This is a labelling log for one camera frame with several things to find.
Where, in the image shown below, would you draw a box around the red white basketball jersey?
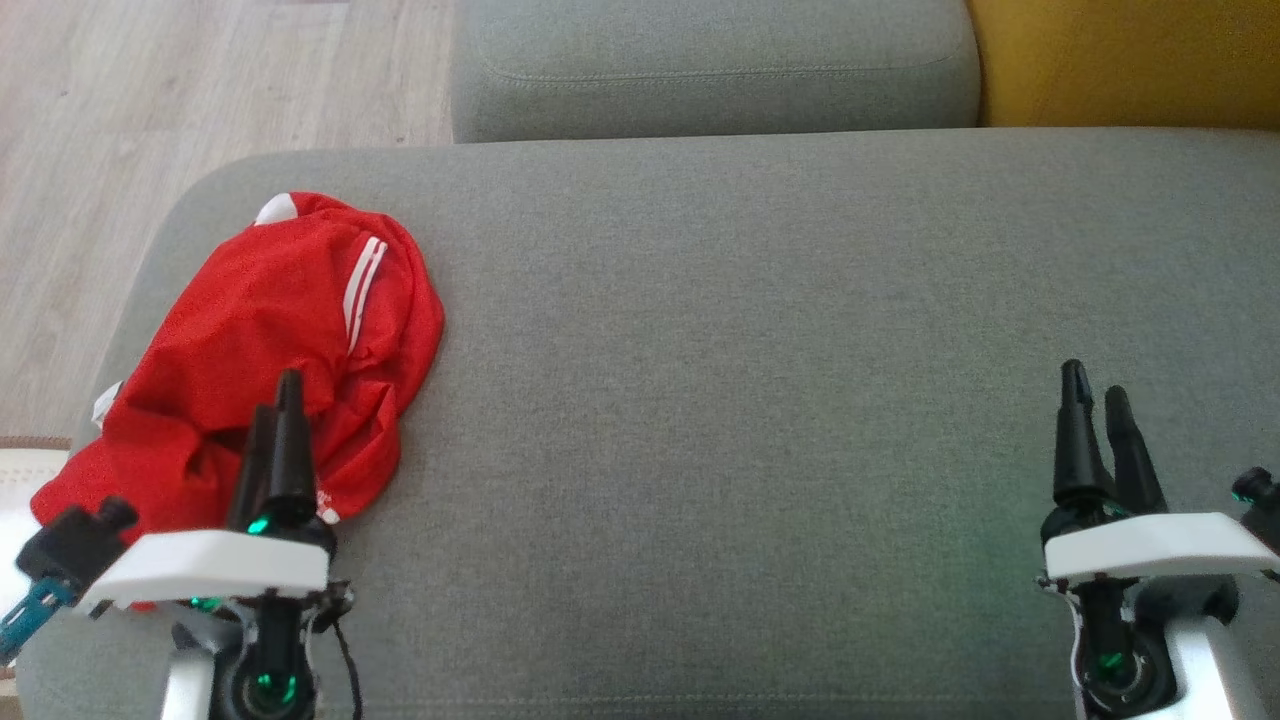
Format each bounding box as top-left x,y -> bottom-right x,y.
92,190 -> 447,451

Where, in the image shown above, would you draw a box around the grey sofa seat cushion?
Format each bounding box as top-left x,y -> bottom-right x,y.
15,125 -> 1280,720

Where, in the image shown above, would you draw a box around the white laundry basket brown rim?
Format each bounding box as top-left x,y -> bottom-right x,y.
0,435 -> 73,691

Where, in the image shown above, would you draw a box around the red shorts white stripes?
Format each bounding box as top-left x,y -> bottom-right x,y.
30,375 -> 406,548

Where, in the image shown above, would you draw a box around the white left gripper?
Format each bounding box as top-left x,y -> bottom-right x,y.
80,368 -> 337,612

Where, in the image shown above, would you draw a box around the grey sofa back cushion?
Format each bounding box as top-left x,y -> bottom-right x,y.
450,0 -> 983,145

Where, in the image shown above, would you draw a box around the left black cable teal plug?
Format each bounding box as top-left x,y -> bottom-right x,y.
0,578 -> 79,669

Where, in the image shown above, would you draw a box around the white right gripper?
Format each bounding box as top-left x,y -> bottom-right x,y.
1040,360 -> 1280,587

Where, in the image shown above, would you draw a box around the yellow sofa cushion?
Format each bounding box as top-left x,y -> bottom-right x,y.
965,0 -> 1280,131

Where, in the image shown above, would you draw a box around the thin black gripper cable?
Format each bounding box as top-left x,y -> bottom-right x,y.
330,595 -> 364,720

